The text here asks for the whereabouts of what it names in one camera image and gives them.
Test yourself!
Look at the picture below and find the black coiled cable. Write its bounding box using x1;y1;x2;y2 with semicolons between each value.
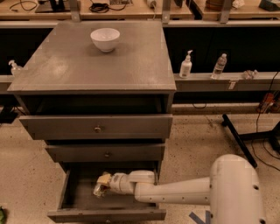
88;0;130;14

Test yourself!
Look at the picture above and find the grey top drawer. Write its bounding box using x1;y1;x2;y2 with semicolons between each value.
19;115;172;140

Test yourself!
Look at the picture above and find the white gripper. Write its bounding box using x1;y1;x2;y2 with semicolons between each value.
97;172;135;194

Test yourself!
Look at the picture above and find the green object at edge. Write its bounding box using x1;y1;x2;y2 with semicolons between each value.
0;207;5;224

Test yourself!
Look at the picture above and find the white ceramic bowl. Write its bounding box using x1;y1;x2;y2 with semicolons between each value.
90;28;121;53

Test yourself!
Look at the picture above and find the black cable loop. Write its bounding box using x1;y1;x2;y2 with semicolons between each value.
9;0;39;12

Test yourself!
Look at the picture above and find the black floor cable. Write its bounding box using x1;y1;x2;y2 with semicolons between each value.
250;71;280;172

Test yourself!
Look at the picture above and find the black stand base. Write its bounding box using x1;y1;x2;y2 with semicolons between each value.
222;114;280;168

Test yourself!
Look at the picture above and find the grey middle drawer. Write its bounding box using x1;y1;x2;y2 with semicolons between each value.
45;143;165;163

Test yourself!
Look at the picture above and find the crumpled clear plastic wrap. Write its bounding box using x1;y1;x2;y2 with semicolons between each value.
243;70;258;80

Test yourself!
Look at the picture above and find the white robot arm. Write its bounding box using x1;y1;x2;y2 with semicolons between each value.
94;154;267;224

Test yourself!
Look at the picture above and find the green 7up can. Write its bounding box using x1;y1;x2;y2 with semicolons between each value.
93;183;109;198

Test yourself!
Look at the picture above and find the clear plastic water bottle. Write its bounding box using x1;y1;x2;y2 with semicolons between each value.
211;53;228;80

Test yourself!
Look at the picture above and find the white pump lotion bottle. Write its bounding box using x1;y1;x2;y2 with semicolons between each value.
179;50;193;78

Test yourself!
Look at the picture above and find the grey wooden drawer cabinet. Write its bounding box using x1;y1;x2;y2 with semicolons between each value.
7;20;178;224

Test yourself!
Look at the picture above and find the grey open bottom drawer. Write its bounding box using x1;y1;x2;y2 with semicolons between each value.
47;161;166;223

